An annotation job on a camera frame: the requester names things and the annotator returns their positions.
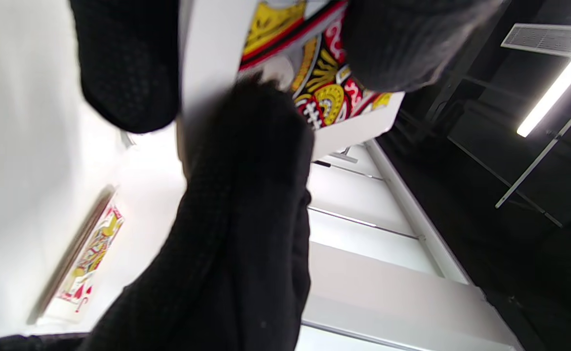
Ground person's left hand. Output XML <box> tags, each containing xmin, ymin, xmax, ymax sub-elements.
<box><xmin>68</xmin><ymin>0</ymin><xmax>505</xmax><ymax>133</ymax></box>

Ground person's right hand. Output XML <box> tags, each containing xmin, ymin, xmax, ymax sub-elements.
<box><xmin>76</xmin><ymin>78</ymin><xmax>315</xmax><ymax>351</ymax></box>

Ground stack of red-backed playing cards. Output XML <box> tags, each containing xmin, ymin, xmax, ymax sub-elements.
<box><xmin>177</xmin><ymin>0</ymin><xmax>405</xmax><ymax>178</ymax></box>

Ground hearts face playing card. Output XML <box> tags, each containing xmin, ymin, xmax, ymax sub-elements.
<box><xmin>27</xmin><ymin>185</ymin><xmax>126</xmax><ymax>326</ymax></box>

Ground long ceiling light strip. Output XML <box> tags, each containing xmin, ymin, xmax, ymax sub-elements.
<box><xmin>517</xmin><ymin>29</ymin><xmax>571</xmax><ymax>138</ymax></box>

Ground white ceiling air vent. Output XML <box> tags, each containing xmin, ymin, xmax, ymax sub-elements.
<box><xmin>501</xmin><ymin>23</ymin><xmax>571</xmax><ymax>58</ymax></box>

